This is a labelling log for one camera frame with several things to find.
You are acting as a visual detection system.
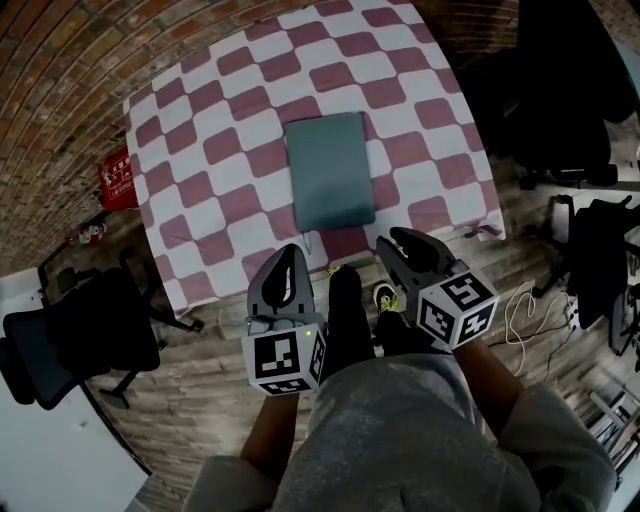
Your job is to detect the person's black trousers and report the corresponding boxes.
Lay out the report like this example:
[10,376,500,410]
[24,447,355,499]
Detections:
[326,265,452,372]

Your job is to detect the grey metal rack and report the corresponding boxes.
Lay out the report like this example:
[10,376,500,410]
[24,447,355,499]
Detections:
[583,378,640,477]

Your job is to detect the red sign box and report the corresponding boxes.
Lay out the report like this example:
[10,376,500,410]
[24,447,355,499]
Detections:
[97,147,140,212]

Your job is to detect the dark green notebook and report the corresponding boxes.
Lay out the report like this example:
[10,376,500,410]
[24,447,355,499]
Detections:
[284,111,378,233]

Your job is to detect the red white checkered tablecloth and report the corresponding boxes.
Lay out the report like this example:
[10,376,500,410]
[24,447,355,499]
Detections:
[122,0,507,319]

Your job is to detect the person's left forearm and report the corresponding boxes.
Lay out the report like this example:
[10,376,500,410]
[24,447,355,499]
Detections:
[238,383,322,482]

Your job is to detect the large black office chair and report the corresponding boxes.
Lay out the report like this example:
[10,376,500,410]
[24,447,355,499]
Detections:
[468,0,640,190]

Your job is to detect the grey black chair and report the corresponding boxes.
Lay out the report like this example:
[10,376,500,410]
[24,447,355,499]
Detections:
[606,288,640,373]

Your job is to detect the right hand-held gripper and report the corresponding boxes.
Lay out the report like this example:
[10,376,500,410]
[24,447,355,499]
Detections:
[375,226,501,352]

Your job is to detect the white cable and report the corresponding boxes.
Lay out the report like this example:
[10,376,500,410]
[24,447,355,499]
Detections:
[503,279,576,377]

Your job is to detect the person's grey sweatshirt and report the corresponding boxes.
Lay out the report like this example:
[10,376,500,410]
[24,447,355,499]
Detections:
[181,351,619,512]

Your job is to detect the person's right forearm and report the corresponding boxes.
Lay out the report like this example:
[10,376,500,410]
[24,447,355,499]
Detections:
[451,338,532,437]

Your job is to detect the white desk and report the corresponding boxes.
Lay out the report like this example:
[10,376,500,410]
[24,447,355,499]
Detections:
[0,268,152,512]

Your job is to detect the black mesh office chair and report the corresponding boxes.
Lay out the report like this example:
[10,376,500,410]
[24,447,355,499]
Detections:
[1,246,205,412]

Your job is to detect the person's right shoe yellow laces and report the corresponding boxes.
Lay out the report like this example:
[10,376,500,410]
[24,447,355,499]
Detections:
[372,281,402,317]

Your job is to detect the small red white toy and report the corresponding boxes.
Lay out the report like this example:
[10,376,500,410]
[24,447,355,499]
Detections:
[64,221,109,247]

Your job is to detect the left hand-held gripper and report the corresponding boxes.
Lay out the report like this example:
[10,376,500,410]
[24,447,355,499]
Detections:
[240,242,329,398]

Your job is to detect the black chair with armrests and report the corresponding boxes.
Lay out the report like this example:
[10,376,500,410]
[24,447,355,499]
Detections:
[531,193,640,332]

